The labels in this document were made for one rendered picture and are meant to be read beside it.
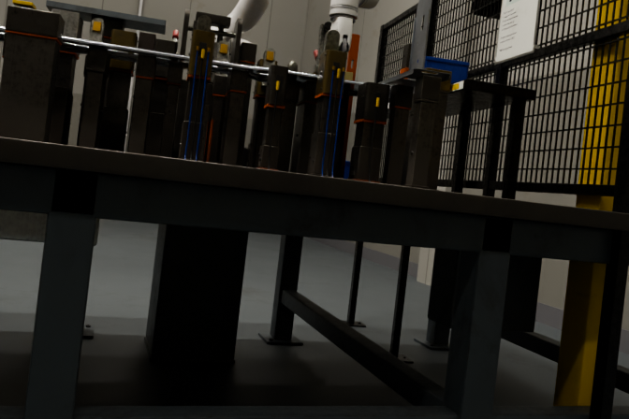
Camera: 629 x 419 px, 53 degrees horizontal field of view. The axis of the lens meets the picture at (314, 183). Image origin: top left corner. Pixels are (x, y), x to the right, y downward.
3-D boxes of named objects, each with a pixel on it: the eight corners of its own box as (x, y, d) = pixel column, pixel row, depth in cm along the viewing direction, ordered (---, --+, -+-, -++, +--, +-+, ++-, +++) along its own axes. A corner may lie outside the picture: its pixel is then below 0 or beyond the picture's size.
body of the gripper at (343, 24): (327, 18, 194) (322, 54, 194) (335, 9, 184) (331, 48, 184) (350, 21, 196) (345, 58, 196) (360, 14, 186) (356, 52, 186)
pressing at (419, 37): (419, 93, 194) (431, -18, 194) (405, 97, 205) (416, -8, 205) (421, 93, 194) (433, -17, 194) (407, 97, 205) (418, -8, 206)
